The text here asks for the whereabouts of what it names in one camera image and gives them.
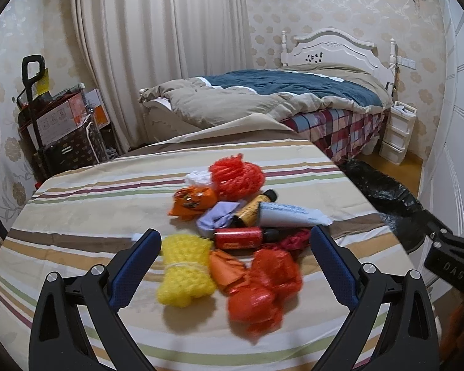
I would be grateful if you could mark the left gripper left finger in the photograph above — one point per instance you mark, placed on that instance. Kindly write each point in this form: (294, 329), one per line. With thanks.
(58, 340)

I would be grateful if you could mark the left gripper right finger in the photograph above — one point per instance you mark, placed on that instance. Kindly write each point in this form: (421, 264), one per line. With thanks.
(408, 339)

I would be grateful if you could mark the yellow foam net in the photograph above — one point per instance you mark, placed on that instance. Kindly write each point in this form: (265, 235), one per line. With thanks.
(186, 270)

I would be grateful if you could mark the red plastic bag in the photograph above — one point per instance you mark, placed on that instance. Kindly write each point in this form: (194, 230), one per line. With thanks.
(272, 279)

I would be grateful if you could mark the white cosmetic tube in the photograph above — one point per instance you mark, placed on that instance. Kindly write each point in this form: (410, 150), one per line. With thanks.
(278, 215)

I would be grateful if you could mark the red cylindrical can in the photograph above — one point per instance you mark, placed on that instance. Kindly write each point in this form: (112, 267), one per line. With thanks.
(238, 238)

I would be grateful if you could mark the yellow label dark bottle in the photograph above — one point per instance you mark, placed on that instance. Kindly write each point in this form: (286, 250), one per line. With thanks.
(246, 217)

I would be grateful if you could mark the orange snack wrapper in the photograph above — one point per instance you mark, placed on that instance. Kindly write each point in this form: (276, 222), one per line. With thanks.
(191, 202)

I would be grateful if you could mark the lavender paper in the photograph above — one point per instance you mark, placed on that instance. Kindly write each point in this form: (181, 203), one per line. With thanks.
(218, 217)

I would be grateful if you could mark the red foam net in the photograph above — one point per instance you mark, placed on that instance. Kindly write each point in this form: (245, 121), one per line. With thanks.
(235, 179)

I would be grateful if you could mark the white paper ball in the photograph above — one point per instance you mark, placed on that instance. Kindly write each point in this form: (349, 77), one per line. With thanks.
(201, 179)

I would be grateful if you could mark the orange paper piece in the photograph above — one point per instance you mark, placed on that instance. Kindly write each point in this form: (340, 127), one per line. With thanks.
(228, 273)

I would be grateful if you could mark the black trash bag bin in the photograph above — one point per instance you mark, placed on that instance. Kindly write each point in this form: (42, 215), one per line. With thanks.
(395, 203)

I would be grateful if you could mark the white wardrobe door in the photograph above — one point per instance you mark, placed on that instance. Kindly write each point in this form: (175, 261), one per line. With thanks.
(442, 183)

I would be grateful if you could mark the white plastic drawer unit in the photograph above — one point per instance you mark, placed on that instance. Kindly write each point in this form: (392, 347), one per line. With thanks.
(398, 131)

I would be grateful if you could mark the striped bed sheet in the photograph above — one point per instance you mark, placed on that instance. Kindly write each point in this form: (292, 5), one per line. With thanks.
(85, 217)

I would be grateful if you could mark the plaid bed sheet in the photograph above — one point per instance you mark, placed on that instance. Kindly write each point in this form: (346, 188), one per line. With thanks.
(339, 134)

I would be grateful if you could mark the blue beige duvet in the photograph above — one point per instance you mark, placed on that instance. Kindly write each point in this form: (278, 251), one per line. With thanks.
(213, 100)

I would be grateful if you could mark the white bed headboard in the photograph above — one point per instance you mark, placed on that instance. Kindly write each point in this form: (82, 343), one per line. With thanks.
(338, 47)

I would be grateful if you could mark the cardboard box with orange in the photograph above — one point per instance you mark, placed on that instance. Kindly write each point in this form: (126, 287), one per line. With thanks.
(70, 115)

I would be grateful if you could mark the black hand trolley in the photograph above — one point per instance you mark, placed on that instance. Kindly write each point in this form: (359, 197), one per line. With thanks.
(28, 83)

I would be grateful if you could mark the cream curtain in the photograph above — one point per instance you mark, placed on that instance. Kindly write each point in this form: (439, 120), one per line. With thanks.
(131, 44)

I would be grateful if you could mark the white wall switch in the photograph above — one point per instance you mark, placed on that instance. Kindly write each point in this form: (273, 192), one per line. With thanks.
(406, 62)

